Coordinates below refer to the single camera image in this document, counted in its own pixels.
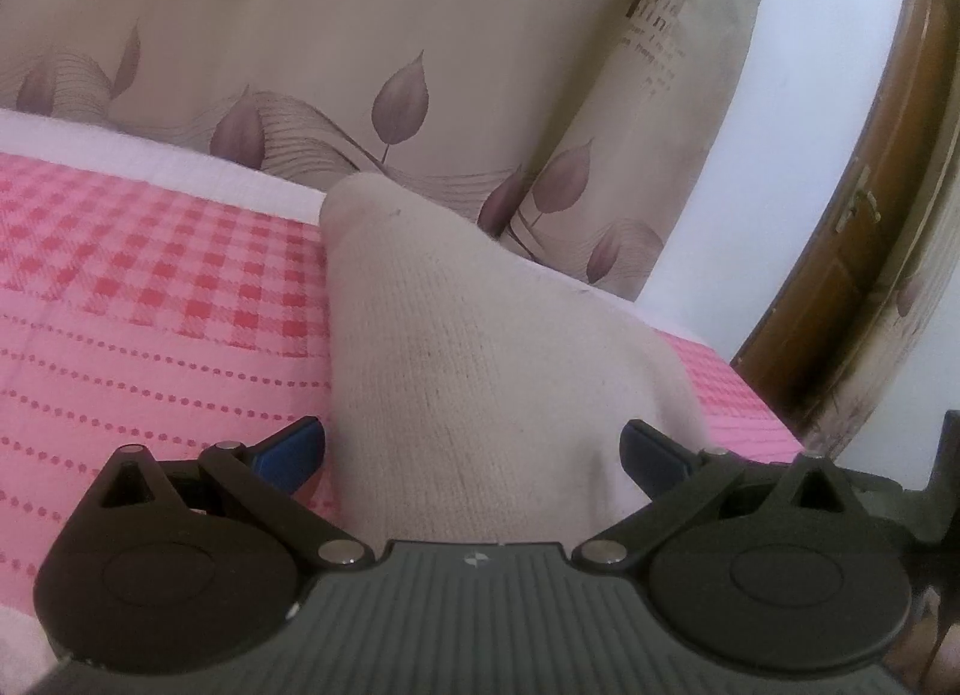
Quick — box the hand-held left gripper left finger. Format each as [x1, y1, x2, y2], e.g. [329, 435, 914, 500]
[94, 417, 376, 568]

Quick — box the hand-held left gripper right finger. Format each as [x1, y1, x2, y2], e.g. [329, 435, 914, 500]
[571, 419, 863, 568]

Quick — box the beige leaf-print curtain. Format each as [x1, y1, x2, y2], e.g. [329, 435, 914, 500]
[0, 0, 785, 302]

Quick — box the cream knitted garment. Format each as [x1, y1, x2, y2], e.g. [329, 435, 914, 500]
[319, 173, 713, 546]

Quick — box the metal door latch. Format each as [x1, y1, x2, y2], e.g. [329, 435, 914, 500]
[836, 166, 882, 235]

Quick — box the pink checked bed sheet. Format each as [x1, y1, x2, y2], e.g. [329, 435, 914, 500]
[0, 151, 803, 591]

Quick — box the wooden door frame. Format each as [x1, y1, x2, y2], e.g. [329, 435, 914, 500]
[731, 0, 960, 441]

